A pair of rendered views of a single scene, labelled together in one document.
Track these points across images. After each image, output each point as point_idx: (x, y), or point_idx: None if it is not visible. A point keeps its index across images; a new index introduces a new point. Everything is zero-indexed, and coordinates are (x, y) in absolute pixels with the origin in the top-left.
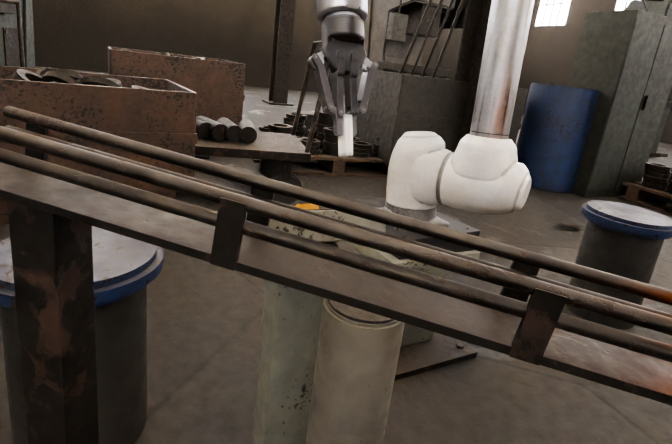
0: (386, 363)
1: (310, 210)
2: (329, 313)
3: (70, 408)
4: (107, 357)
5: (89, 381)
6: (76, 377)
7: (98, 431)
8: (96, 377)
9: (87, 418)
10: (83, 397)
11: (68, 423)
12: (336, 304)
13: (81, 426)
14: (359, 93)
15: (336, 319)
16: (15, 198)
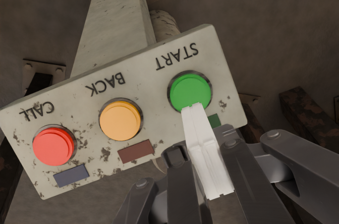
0: None
1: (128, 161)
2: (156, 167)
3: (7, 211)
4: None
5: (5, 206)
6: (2, 222)
7: (17, 168)
8: (5, 200)
9: (12, 187)
10: (7, 203)
11: (10, 205)
12: (162, 165)
13: (13, 190)
14: (318, 188)
15: (162, 171)
16: None
